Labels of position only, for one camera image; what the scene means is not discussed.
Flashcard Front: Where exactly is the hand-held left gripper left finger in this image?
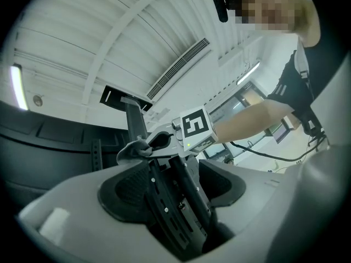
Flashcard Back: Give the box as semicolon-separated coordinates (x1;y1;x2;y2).
16;159;179;263

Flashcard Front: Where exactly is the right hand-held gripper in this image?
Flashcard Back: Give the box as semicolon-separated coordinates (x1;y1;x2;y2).
146;107;219;159

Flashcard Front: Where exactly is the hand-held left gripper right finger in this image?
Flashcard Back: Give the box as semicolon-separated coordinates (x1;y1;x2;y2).
197;159;324;263

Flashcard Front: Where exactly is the grey cloth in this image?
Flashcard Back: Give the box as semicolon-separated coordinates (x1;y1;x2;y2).
116;135;155;166

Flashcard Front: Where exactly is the black television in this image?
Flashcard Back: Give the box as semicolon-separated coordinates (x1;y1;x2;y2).
0;100;132;202

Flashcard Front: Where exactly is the ceiling air vent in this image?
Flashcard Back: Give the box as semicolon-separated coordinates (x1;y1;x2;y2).
146;38;211;101

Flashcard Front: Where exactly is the ceiling strip light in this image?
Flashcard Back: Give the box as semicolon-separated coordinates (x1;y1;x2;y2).
236;61;261;87
10;64;29;111

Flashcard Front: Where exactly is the person's black-shirted torso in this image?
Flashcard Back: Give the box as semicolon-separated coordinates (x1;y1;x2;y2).
267;0;351;147

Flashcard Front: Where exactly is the person's head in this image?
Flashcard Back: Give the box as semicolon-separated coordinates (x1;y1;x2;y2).
223;0;321;48

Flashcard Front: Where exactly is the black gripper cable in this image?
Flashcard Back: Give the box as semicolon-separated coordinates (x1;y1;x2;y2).
229;134;329;163

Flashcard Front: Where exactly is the black head camera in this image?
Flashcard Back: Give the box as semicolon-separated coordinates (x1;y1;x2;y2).
213;0;230;24

